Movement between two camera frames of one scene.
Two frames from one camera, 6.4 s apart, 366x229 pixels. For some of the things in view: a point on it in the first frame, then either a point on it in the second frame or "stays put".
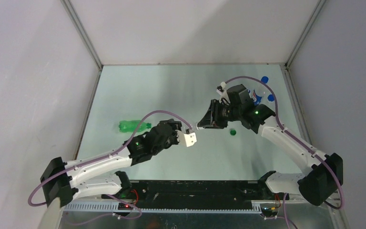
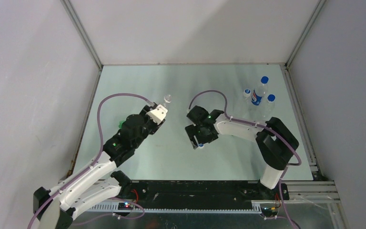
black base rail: x=201 y=194 stays put
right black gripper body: x=232 y=113 to x=201 y=137
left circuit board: x=124 y=206 stays put
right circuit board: x=269 y=212 stays put
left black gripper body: x=173 y=139 to x=149 y=126
